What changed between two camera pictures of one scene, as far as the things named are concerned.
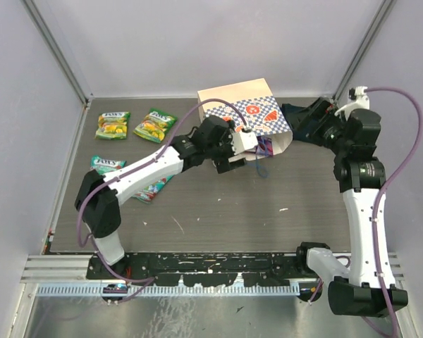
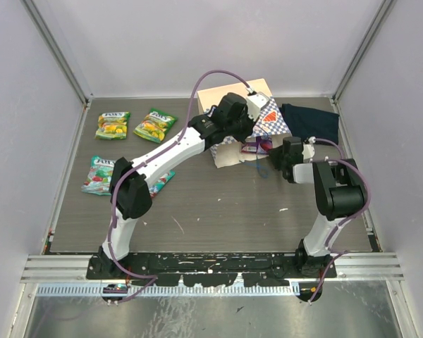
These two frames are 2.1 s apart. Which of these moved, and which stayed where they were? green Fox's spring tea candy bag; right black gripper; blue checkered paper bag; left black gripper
Moved: right black gripper; left black gripper
Stayed: blue checkered paper bag; green Fox's spring tea candy bag
